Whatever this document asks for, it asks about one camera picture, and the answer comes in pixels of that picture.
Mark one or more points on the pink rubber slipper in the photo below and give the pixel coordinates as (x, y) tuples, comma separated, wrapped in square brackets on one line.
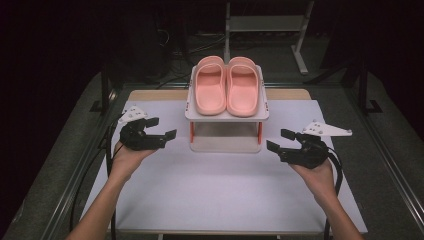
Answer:
[(243, 88), (210, 88)]

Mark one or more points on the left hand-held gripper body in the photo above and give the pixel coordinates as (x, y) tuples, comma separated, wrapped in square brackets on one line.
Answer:
[(140, 138)]

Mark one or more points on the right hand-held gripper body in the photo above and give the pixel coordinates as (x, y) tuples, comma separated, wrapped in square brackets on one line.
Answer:
[(306, 155)]

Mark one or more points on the white metal stand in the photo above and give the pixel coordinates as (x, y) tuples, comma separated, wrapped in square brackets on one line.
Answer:
[(266, 23)]

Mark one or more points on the person's right hand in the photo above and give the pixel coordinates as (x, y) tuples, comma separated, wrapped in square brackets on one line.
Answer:
[(318, 180)]

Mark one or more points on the person's left hand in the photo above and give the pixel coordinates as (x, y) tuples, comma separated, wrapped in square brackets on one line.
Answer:
[(128, 161)]

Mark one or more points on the white table mat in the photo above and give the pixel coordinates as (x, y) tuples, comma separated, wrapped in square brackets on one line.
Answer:
[(216, 193)]

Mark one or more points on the black frame post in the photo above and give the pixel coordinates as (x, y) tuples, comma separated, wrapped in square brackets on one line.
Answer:
[(105, 90), (364, 93)]

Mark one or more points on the white two-tier shoe rack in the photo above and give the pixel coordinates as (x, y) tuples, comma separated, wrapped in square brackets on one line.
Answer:
[(226, 133)]

